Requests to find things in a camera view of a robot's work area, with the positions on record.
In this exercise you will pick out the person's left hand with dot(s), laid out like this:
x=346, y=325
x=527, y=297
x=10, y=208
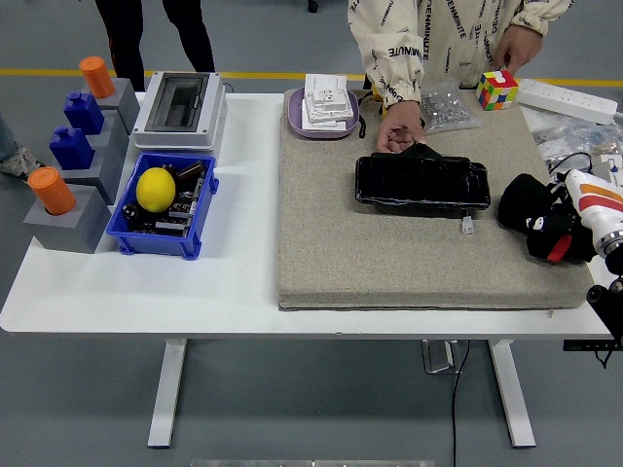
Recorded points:
x=516, y=46

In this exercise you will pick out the person's right hand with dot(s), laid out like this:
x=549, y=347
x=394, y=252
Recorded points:
x=401, y=119

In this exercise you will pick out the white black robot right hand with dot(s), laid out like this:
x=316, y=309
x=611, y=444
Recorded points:
x=591, y=194

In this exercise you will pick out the glossy black panel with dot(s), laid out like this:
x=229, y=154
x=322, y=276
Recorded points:
x=418, y=185

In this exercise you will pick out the person's left forearm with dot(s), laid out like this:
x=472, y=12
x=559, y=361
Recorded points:
x=540, y=14

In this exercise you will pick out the person's right forearm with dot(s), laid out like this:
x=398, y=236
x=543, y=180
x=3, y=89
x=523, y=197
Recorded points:
x=389, y=68

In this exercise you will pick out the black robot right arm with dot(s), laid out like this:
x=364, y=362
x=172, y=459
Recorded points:
x=608, y=297

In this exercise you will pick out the black table control panel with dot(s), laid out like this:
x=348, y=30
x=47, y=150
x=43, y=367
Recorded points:
x=584, y=345

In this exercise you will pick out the white electrical device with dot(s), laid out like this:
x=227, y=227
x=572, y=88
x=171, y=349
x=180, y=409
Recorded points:
x=611, y=165

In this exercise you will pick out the yellow tool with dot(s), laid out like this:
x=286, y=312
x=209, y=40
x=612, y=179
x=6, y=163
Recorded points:
x=375, y=91

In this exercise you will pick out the clear bag of screws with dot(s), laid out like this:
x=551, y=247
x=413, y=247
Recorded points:
x=448, y=109

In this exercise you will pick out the multicoloured puzzle cube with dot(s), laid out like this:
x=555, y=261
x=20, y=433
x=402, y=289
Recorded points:
x=496, y=92

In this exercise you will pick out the clear plastic bags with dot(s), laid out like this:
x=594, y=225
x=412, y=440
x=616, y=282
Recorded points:
x=569, y=136

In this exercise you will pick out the white power strip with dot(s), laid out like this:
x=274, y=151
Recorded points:
x=560, y=97

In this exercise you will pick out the person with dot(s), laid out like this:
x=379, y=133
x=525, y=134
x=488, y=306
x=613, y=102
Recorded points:
x=124, y=39
x=14, y=163
x=438, y=29

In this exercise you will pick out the purple oval tray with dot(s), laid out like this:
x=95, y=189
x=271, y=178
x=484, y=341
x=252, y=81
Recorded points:
x=296, y=117

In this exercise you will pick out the small white connector plug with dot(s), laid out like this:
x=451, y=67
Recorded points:
x=467, y=225

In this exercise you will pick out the black chair caster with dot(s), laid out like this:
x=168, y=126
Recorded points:
x=313, y=5

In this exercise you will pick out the grey-brown mat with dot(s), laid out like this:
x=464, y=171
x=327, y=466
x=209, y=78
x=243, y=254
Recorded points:
x=370, y=262

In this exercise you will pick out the white table leg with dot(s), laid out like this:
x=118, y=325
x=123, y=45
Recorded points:
x=165, y=394
x=513, y=394

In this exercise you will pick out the dark brown cylinder part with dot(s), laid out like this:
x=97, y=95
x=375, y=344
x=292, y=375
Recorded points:
x=191, y=170

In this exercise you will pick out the silver box under table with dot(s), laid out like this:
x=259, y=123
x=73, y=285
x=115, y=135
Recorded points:
x=440, y=357

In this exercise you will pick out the yellow lemon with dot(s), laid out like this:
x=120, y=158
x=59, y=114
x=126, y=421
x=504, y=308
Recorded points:
x=156, y=190

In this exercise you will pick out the blue plastic bin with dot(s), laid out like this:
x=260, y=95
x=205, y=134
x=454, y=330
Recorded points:
x=160, y=243

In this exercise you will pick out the grey block base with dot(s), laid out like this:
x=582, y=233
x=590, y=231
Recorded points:
x=124, y=99
x=73, y=233
x=104, y=180
x=114, y=138

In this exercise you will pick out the black round cap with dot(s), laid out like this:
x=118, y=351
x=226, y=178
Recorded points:
x=130, y=211

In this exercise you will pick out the orange cylinder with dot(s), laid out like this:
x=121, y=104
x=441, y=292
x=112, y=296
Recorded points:
x=97, y=78
x=51, y=192

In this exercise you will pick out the blue plastic block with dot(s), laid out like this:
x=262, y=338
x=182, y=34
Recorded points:
x=84, y=114
x=72, y=148

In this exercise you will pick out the large white wall socket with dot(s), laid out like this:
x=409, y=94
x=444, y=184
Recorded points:
x=321, y=119

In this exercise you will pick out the small white wall socket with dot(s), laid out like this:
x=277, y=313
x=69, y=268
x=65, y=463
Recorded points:
x=326, y=90

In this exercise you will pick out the grey enclosure with clear lid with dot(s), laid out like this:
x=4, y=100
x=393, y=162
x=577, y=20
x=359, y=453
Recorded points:
x=180, y=102

